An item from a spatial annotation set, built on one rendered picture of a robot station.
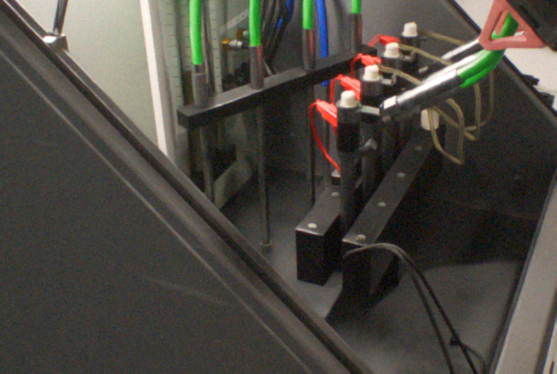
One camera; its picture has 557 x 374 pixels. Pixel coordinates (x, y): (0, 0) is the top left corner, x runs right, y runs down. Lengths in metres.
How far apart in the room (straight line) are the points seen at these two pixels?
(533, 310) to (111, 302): 0.46
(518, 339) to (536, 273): 0.12
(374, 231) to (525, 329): 0.21
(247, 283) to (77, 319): 0.21
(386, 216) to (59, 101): 0.50
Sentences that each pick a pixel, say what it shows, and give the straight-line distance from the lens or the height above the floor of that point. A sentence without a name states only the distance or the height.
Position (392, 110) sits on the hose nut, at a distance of 0.88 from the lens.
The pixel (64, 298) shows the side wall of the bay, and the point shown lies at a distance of 0.76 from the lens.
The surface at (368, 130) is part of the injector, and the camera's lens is 1.00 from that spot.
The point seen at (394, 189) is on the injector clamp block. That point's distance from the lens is 1.05.
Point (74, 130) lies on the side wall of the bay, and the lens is 0.64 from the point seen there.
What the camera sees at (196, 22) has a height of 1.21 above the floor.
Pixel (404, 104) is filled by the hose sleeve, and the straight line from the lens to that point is 0.88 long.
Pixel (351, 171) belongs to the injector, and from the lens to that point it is 0.95.
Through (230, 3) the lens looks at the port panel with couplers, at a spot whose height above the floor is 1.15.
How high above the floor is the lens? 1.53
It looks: 30 degrees down
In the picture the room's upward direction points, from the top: 2 degrees counter-clockwise
